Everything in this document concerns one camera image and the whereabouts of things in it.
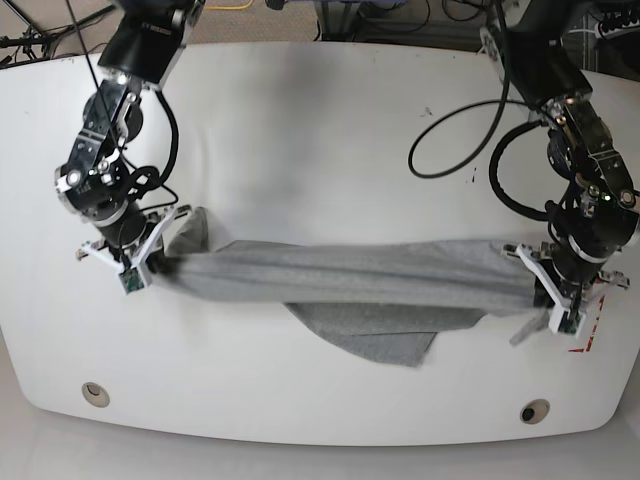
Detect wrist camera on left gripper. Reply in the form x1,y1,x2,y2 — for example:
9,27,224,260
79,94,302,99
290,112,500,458
548,305,587,337

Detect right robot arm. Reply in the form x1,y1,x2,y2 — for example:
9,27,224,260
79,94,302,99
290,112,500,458
55,1,205,272

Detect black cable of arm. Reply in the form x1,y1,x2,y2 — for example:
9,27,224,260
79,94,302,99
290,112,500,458
407,0,556,221
64,0,181,201

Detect left table cable grommet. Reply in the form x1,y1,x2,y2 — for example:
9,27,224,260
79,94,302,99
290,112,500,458
81,382,110,408

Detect white power strip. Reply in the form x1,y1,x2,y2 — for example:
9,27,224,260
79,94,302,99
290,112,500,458
595,10,639,39

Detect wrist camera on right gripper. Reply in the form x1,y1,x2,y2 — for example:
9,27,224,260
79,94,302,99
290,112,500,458
118,264,152,295

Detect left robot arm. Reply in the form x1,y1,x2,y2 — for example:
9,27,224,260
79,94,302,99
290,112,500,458
482,1,639,308

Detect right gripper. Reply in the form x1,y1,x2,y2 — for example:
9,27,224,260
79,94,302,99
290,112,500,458
75,203,192,275

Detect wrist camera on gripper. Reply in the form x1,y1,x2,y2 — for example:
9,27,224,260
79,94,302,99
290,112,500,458
118,264,152,295
548,305,587,337

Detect black tripod legs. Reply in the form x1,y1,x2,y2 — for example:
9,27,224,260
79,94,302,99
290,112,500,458
1,1,116,69

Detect table cable grommet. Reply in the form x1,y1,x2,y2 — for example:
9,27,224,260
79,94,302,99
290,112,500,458
81,382,110,408
520,399,550,425

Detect grey T-shirt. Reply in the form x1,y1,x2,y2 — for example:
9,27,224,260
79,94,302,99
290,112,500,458
155,208,545,367

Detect red tape rectangle marking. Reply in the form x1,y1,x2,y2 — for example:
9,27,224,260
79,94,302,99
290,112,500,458
567,294,606,354

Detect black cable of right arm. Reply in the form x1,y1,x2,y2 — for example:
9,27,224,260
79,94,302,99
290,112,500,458
64,0,181,201

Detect right table cable grommet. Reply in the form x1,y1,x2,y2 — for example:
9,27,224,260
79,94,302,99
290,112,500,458
520,399,550,425

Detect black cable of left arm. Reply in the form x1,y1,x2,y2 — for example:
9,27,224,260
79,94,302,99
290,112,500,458
407,0,556,221

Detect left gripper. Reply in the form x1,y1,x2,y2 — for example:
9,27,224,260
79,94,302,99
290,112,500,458
501,241,628,309

